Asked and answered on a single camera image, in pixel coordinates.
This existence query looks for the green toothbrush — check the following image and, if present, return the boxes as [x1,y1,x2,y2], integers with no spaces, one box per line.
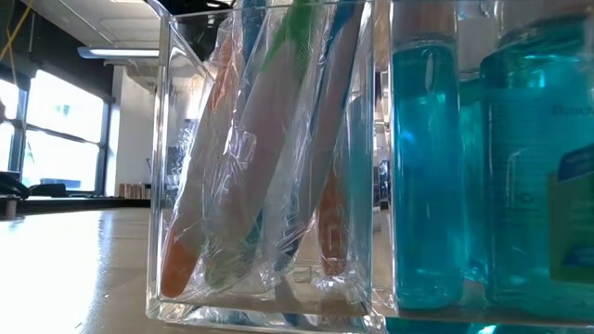
[203,0,326,289]

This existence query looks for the blue toothbrush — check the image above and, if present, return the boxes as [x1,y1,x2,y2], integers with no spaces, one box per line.
[273,0,368,273]
[234,0,270,122]

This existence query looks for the orange toothbrush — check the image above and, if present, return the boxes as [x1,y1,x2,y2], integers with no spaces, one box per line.
[160,27,247,299]
[317,169,349,278]

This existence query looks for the clear acrylic organizer box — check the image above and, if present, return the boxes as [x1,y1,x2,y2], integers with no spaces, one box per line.
[146,0,594,334]

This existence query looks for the wooden blocks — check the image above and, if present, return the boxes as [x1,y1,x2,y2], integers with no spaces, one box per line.
[117,182,152,200]

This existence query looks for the long fluorescent ceiling light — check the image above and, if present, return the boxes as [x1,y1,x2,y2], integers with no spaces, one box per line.
[77,45,161,60]

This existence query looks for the large glass window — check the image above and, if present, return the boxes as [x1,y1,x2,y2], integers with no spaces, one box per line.
[0,69,111,195]

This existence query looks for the black aluminium table frame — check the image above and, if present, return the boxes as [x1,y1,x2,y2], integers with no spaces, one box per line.
[0,170,152,218]

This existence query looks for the yellow cable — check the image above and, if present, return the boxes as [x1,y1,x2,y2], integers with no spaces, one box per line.
[0,0,36,64]

